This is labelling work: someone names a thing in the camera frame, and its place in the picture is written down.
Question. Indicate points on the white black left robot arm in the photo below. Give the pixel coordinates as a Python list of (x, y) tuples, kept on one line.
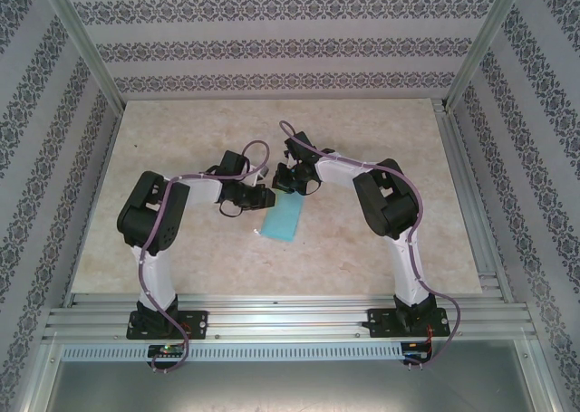
[(156, 276)]

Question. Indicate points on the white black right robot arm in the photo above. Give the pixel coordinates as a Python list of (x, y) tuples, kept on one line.
[(408, 271)]

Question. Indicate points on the grey metal sheet panel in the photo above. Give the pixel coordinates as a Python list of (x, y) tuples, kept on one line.
[(290, 389)]

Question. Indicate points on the small circuit board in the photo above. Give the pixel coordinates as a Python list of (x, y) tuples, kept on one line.
[(414, 352), (165, 350)]

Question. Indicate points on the wide aluminium rail beam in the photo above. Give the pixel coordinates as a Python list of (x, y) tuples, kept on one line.
[(290, 317)]

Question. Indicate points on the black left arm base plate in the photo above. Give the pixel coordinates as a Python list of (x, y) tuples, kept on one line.
[(197, 323)]

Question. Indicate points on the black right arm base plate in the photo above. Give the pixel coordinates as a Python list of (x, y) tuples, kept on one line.
[(378, 321)]

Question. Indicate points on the grooved aluminium rail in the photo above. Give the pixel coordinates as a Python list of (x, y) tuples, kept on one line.
[(476, 204)]

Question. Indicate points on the aluminium frame post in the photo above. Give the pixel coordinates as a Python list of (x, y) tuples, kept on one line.
[(86, 45), (485, 45)]

